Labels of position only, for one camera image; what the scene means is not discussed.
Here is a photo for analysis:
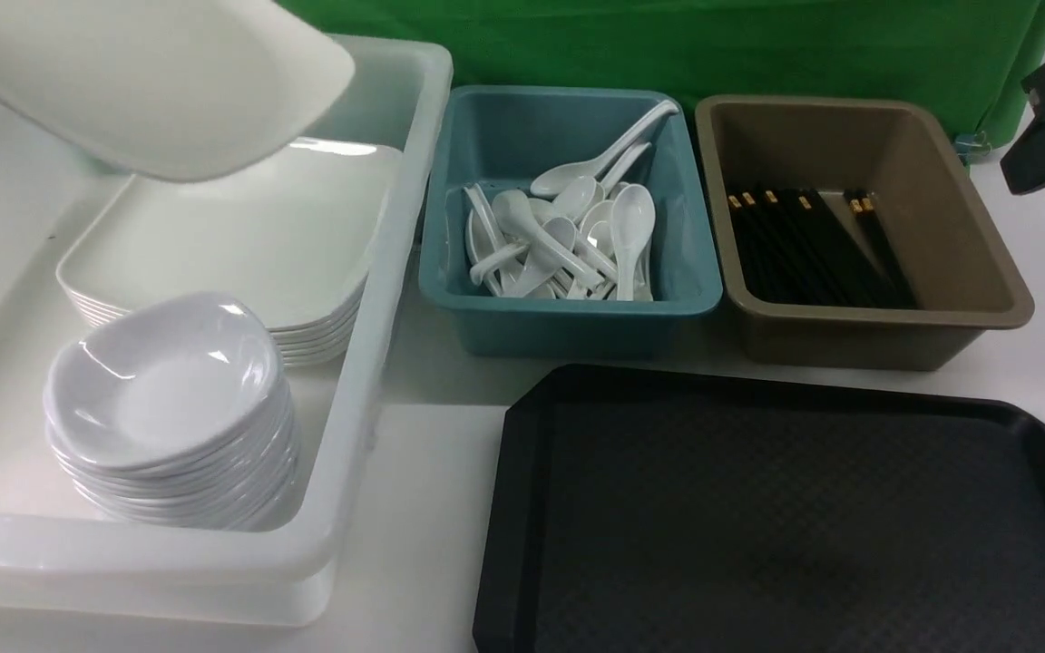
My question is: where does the large white square plate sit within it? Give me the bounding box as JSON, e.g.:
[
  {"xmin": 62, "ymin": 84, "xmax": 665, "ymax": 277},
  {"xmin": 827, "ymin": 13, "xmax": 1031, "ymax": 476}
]
[{"xmin": 0, "ymin": 1, "xmax": 356, "ymax": 182}]

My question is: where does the white ceramic soup spoon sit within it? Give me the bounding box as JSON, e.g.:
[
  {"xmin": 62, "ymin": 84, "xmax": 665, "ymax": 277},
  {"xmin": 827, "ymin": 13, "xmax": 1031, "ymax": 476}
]
[{"xmin": 610, "ymin": 183, "xmax": 656, "ymax": 301}]

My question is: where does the pile of white spoons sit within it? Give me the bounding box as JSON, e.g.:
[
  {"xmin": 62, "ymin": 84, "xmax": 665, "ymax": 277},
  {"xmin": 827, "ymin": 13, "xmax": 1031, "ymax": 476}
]
[{"xmin": 464, "ymin": 101, "xmax": 679, "ymax": 301}]

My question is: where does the teal plastic bin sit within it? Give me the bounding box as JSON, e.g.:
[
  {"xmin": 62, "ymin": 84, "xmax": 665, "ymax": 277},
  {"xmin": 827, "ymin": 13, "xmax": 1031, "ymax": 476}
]
[{"xmin": 418, "ymin": 85, "xmax": 723, "ymax": 359}]

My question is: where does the black serving tray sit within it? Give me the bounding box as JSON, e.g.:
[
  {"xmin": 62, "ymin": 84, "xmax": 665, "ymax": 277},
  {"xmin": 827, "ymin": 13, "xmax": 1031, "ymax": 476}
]
[{"xmin": 472, "ymin": 365, "xmax": 1045, "ymax": 652}]

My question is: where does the stack of white plates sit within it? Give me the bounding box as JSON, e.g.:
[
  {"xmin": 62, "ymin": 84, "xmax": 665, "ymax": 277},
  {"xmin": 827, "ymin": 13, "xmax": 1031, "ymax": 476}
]
[{"xmin": 55, "ymin": 138, "xmax": 403, "ymax": 367}]

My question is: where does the pile of black chopsticks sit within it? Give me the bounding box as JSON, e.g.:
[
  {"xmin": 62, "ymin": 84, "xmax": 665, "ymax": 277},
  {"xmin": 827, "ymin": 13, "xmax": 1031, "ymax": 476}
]
[{"xmin": 726, "ymin": 186, "xmax": 921, "ymax": 310}]

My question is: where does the brown plastic bin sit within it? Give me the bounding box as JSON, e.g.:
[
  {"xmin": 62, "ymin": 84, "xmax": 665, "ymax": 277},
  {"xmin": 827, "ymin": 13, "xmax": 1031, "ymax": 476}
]
[{"xmin": 694, "ymin": 95, "xmax": 1034, "ymax": 371}]

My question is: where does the stack of white bowls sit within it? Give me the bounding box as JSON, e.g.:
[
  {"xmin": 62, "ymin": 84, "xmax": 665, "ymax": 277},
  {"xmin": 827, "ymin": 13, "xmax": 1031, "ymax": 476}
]
[{"xmin": 43, "ymin": 291, "xmax": 302, "ymax": 531}]

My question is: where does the green backdrop cloth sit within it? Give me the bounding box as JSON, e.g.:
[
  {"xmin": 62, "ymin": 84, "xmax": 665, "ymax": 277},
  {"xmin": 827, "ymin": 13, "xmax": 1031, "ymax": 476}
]
[{"xmin": 285, "ymin": 1, "xmax": 1045, "ymax": 145}]

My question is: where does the large white plastic tub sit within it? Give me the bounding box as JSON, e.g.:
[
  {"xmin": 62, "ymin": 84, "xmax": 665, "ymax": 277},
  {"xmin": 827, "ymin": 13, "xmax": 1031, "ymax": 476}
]
[{"xmin": 0, "ymin": 34, "xmax": 454, "ymax": 627}]

